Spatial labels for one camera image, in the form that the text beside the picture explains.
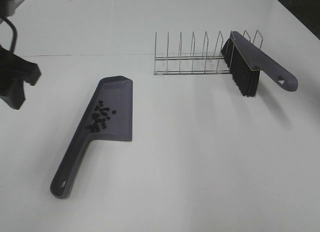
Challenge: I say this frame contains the metal wire dish rack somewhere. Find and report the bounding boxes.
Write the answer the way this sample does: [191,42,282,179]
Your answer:
[152,29,264,76]

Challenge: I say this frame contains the grey plastic dustpan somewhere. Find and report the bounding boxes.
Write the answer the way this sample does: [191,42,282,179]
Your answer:
[50,76,133,199]

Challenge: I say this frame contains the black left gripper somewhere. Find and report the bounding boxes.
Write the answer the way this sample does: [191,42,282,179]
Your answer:
[0,47,41,110]

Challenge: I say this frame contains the grey hand brush black bristles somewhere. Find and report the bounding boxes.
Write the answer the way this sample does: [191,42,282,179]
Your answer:
[221,31,298,97]

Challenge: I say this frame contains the pile of coffee beans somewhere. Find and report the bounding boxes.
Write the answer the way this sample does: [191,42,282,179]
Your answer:
[84,100,118,133]

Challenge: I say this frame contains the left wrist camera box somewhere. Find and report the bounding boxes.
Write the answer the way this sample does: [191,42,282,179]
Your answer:
[0,0,16,17]

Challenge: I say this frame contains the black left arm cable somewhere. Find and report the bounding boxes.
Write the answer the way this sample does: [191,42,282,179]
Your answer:
[0,16,18,53]

